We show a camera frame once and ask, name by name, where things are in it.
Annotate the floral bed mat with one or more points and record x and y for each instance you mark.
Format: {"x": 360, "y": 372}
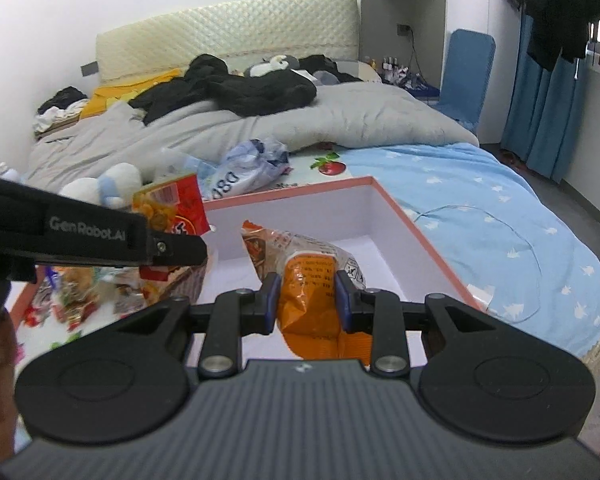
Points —
{"x": 305, "y": 165}

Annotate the grey wall switch plate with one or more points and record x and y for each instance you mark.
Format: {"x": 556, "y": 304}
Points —
{"x": 89, "y": 69}

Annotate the yellow cloth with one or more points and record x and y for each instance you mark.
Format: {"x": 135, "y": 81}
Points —
{"x": 105, "y": 97}

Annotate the white wardrobe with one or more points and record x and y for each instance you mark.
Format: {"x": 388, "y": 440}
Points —
{"x": 430, "y": 0}

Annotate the pile of folded clothes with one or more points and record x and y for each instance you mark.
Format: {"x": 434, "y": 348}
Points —
{"x": 60, "y": 105}

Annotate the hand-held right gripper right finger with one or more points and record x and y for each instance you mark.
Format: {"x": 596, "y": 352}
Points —
{"x": 342, "y": 305}

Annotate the white spray bottle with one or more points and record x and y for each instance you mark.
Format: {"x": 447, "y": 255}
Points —
{"x": 9, "y": 172}

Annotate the red snack packet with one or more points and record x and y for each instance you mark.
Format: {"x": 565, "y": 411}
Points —
{"x": 185, "y": 205}

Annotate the dark garment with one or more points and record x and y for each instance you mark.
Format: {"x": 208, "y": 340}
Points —
{"x": 330, "y": 67}

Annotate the hanging dark clothes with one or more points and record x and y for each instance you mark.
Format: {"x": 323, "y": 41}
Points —
{"x": 560, "y": 10}

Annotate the cream quilted headboard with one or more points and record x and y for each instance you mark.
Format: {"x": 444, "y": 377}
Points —
{"x": 220, "y": 30}

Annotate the blue curtain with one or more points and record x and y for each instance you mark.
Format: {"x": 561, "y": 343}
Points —
{"x": 540, "y": 110}

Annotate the orange snack packet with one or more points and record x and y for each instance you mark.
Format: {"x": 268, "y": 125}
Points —
{"x": 305, "y": 280}

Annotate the blue chair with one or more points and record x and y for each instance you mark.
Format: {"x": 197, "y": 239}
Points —
{"x": 467, "y": 75}

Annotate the plastic bag of clothes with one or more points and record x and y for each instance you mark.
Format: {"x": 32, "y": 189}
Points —
{"x": 250, "y": 165}

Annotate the pile of mixed snack wrappers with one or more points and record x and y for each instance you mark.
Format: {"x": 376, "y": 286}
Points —
{"x": 80, "y": 295}

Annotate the black clothes heap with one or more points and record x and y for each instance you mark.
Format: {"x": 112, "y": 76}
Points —
{"x": 260, "y": 92}

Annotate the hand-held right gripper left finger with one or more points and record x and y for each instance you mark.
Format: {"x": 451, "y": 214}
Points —
{"x": 271, "y": 305}

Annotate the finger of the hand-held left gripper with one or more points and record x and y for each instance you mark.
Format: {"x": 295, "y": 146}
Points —
{"x": 180, "y": 249}

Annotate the white and blue plush toy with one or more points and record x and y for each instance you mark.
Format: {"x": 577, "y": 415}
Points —
{"x": 120, "y": 177}

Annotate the pink cardboard box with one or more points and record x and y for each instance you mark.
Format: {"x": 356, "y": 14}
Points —
{"x": 360, "y": 220}

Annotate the grey duvet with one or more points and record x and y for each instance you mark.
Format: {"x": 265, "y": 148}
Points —
{"x": 355, "y": 115}

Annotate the black wall outlet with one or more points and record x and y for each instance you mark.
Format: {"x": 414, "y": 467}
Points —
{"x": 403, "y": 29}

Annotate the group of small bottles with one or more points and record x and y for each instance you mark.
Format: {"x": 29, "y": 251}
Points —
{"x": 390, "y": 66}

